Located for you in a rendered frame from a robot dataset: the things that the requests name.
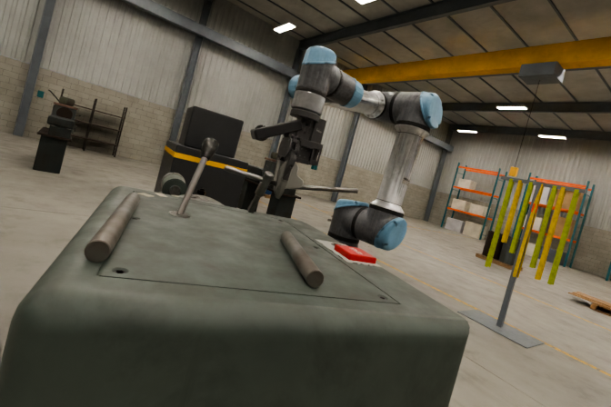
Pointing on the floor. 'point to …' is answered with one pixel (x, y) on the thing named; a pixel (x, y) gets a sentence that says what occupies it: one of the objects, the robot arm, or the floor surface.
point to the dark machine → (213, 178)
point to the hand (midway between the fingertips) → (275, 192)
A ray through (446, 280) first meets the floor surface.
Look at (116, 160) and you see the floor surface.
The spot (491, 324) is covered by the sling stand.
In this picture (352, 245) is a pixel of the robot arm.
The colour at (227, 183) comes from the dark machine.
